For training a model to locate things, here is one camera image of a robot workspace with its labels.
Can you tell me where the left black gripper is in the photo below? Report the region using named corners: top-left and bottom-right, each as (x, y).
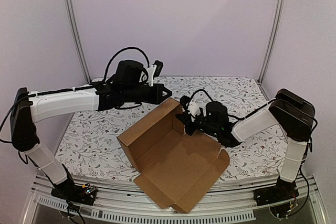
top-left (122, 83), bottom-right (172, 104)

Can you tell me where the brown cardboard box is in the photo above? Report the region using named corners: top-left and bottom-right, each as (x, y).
top-left (118, 98), bottom-right (229, 213)

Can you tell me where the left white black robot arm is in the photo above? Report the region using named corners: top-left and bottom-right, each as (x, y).
top-left (4, 60), bottom-right (172, 200)

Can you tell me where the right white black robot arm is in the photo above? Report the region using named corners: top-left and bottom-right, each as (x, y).
top-left (175, 89), bottom-right (318, 201)

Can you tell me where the floral patterned table mat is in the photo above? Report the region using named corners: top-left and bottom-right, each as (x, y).
top-left (56, 77), bottom-right (287, 181)

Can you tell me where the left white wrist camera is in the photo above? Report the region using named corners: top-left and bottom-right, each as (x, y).
top-left (147, 60), bottom-right (163, 87)

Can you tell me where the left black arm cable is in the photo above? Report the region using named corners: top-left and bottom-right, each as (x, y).
top-left (102, 47), bottom-right (152, 83)

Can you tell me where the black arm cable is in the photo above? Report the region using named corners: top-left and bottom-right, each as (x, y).
top-left (102, 47), bottom-right (152, 83)
top-left (188, 89), bottom-right (276, 121)

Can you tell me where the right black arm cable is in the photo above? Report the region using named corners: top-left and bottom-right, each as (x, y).
top-left (188, 89), bottom-right (276, 121)

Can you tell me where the aluminium front rail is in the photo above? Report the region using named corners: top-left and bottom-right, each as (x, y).
top-left (23, 175), bottom-right (328, 223)

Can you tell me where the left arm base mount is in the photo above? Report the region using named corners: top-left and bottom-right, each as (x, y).
top-left (51, 178), bottom-right (98, 206)

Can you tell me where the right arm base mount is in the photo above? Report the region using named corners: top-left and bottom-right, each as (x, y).
top-left (253, 177), bottom-right (299, 206)

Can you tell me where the left aluminium frame post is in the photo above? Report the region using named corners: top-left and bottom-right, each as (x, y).
top-left (64, 0), bottom-right (91, 83)

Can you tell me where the aluminium frame post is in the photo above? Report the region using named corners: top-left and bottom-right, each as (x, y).
top-left (257, 0), bottom-right (285, 86)
top-left (64, 0), bottom-right (91, 83)

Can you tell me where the right aluminium frame post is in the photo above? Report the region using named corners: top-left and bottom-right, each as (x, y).
top-left (257, 0), bottom-right (285, 86)

